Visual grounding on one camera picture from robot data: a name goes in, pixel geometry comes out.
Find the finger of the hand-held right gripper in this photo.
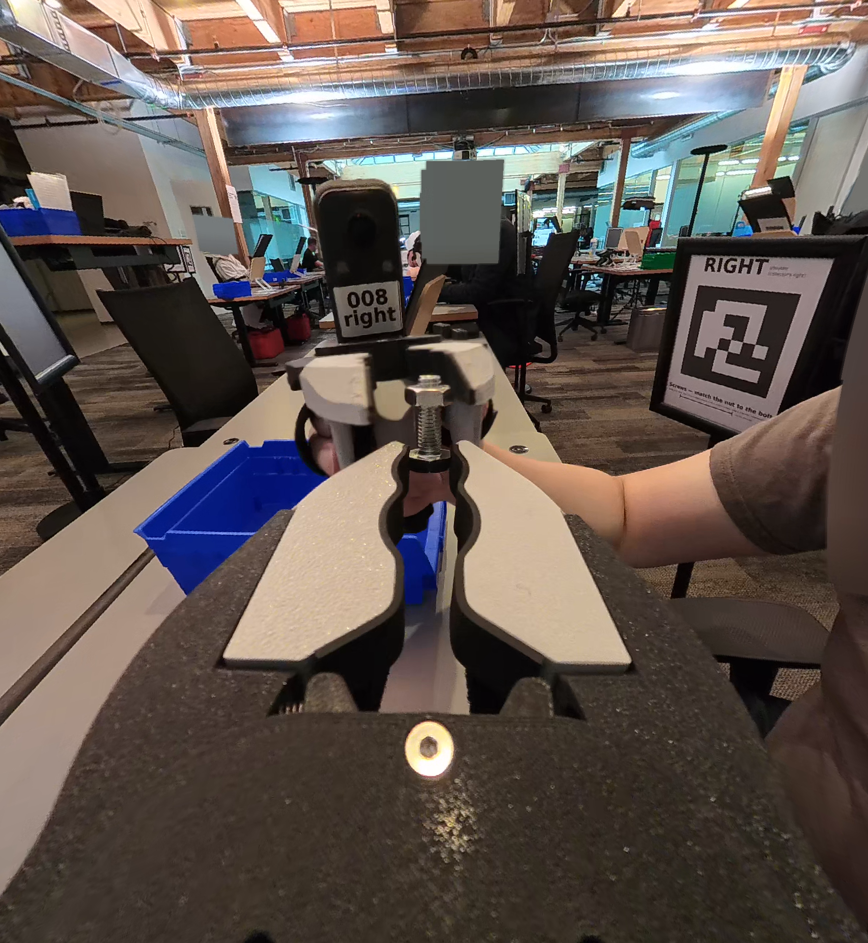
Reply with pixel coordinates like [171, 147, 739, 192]
[297, 352, 414, 470]
[437, 345, 495, 444]

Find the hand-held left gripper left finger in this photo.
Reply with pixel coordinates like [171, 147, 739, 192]
[224, 441, 409, 714]

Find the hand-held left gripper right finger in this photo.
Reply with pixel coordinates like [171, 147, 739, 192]
[450, 440, 632, 714]

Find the silver hex bolt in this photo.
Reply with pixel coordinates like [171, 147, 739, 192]
[403, 374, 453, 470]

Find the person's right forearm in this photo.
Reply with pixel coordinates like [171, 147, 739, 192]
[481, 442, 770, 570]

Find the person's right hand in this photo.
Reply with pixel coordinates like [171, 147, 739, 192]
[308, 433, 457, 518]

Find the tan wooden board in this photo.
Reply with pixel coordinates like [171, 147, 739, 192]
[406, 274, 447, 336]

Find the large blue plastic bin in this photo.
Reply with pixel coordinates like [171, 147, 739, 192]
[134, 440, 449, 607]

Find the grey waste bin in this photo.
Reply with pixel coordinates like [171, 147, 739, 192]
[627, 307, 668, 352]

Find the black sign easel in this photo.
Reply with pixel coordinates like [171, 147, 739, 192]
[0, 265, 151, 542]

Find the black framed marker sign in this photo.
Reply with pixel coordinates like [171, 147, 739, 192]
[0, 197, 81, 391]
[649, 234, 868, 437]

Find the white box stack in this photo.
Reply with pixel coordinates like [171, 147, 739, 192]
[27, 171, 72, 211]

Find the black floor lamp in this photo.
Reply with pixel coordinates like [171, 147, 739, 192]
[690, 145, 729, 237]

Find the silver ceiling duct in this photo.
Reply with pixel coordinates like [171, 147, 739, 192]
[0, 0, 858, 111]

